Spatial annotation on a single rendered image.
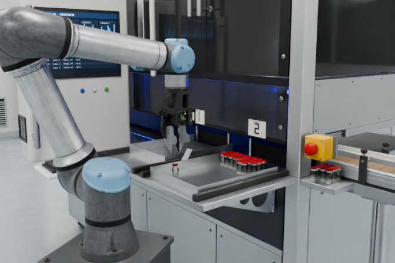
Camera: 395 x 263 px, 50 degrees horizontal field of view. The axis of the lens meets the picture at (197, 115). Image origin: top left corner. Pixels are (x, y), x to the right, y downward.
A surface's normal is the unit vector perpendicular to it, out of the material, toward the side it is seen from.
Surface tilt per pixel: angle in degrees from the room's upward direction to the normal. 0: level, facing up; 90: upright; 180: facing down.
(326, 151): 90
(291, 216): 90
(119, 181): 87
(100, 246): 73
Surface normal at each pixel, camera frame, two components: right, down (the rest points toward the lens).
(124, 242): 0.67, -0.19
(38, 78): 0.60, 0.14
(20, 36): 0.00, 0.29
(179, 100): -0.78, 0.11
